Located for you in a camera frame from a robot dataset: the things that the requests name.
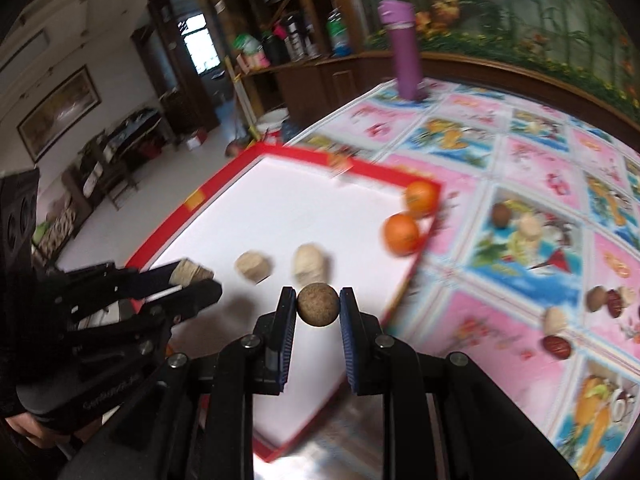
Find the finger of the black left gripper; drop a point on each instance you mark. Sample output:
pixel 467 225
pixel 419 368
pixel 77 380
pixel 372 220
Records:
pixel 175 304
pixel 97 287

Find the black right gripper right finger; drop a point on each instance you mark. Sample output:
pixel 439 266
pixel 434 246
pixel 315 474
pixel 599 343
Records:
pixel 378 364

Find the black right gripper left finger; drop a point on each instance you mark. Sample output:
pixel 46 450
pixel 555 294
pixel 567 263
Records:
pixel 253 365

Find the brown round longan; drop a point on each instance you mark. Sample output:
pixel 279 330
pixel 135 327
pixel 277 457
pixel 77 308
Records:
pixel 596 298
pixel 318 304

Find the dark red jujube date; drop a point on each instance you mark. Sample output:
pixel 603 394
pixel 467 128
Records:
pixel 614 302
pixel 557 346

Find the brown round longan fruit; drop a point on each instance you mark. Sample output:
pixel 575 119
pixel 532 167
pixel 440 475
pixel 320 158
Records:
pixel 501 215

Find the beige round yam chunk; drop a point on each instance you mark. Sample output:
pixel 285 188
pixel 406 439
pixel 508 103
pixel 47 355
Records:
pixel 529 227

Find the left human hand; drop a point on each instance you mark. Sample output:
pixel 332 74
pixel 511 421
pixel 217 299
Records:
pixel 42 437

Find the orange tangerine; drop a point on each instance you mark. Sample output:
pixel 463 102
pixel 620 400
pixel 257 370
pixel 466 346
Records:
pixel 421 198
pixel 401 234

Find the red white tray box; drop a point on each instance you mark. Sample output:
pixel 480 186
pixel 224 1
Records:
pixel 272 199

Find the colourful fruit print tablecloth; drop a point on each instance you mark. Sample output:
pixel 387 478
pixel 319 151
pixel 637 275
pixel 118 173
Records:
pixel 483 291

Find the white plastic bucket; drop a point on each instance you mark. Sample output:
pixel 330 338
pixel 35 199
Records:
pixel 270 125

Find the wooden cabinet counter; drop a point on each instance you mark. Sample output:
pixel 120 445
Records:
pixel 313 88

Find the green plastic bottle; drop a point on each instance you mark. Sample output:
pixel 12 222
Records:
pixel 338 34

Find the purple water bottle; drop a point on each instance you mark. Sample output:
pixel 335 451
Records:
pixel 399 21

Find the flower glass partition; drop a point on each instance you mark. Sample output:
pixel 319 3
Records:
pixel 580 42

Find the framed wall painting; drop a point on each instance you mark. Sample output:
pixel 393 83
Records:
pixel 61 109

